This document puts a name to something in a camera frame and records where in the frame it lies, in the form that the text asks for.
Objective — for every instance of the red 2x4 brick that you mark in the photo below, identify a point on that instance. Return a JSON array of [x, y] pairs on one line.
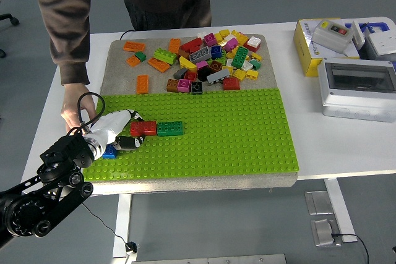
[[145, 128]]

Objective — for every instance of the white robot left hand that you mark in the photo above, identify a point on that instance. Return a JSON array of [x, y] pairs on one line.
[[111, 125]]

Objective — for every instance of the blue plastic bin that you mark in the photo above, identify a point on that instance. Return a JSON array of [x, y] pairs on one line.
[[382, 25]]

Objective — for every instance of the black office chair base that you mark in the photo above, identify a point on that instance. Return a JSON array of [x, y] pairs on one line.
[[14, 21]]

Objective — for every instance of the white wall socket panel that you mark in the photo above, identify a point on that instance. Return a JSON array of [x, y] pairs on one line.
[[382, 43]]

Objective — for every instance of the black 2x2 brick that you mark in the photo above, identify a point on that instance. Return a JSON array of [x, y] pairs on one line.
[[196, 87]]

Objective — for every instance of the small magenta brick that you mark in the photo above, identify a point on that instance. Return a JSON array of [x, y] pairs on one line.
[[201, 65]]

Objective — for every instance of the white distribution box clear cover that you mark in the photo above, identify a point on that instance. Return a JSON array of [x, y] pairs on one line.
[[352, 101]]

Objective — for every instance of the lime green 2x4 brick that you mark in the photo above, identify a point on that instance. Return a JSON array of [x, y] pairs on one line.
[[165, 56]]

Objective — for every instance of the golden yellow brick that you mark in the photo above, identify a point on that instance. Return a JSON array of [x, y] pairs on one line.
[[222, 43]]

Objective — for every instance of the red sloped 2x2 brick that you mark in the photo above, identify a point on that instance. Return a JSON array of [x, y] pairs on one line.
[[231, 83]]

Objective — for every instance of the black white power plug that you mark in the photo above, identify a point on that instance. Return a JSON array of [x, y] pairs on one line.
[[131, 246]]

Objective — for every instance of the long metal floor plate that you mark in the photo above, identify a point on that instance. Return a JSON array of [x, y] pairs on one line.
[[210, 259]]

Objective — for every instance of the lime green baseplate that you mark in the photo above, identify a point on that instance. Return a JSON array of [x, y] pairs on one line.
[[222, 143]]

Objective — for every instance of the yellow cardboard box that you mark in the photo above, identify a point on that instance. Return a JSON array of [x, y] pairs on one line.
[[304, 50]]

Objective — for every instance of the white 2x2 brick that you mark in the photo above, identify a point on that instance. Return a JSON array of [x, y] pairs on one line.
[[254, 41]]

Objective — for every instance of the bright green brick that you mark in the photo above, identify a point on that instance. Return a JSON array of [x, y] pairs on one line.
[[223, 55]]

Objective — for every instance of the long red brick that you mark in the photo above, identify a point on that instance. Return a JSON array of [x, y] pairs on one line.
[[191, 44]]

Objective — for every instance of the blue 2x2 brick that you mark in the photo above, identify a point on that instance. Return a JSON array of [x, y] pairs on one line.
[[109, 153]]

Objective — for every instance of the long grey brick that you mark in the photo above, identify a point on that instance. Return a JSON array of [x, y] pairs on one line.
[[218, 76]]

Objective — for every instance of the orange 2x4 brick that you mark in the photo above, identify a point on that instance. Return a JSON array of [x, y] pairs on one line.
[[158, 65], [142, 84], [174, 45], [134, 46]]

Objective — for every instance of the small grey sloped brick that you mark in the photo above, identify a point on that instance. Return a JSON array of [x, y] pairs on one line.
[[180, 74]]

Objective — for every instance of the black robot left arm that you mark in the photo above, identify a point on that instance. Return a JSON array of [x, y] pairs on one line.
[[66, 149]]

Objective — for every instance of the orange 2x2 brick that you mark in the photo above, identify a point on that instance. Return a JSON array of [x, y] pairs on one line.
[[133, 61]]

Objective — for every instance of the white push-button switch box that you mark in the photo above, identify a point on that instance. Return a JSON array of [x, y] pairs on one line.
[[328, 36]]

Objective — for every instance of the person's right hand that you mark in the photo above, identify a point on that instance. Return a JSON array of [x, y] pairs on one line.
[[71, 106]]

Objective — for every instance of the grey 2x4 brick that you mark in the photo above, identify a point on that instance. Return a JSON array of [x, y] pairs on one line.
[[200, 54]]

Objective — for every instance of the yellow curved brick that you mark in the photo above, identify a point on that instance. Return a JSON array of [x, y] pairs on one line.
[[187, 63]]

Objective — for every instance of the grey-brown mat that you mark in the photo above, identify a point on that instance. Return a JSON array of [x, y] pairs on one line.
[[120, 75]]

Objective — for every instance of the magenta 2x2 brick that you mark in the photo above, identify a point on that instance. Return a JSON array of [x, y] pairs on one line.
[[184, 85], [210, 39]]

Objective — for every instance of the person's right forearm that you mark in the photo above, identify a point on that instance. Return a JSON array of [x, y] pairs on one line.
[[71, 53]]

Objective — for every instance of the dark green 2x4 brick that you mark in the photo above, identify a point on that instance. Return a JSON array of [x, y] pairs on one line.
[[170, 128], [240, 57]]

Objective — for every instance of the white switch plate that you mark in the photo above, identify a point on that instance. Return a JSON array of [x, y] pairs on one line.
[[358, 33]]

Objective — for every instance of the small dark green brick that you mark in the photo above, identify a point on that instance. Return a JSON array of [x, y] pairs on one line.
[[140, 57]]

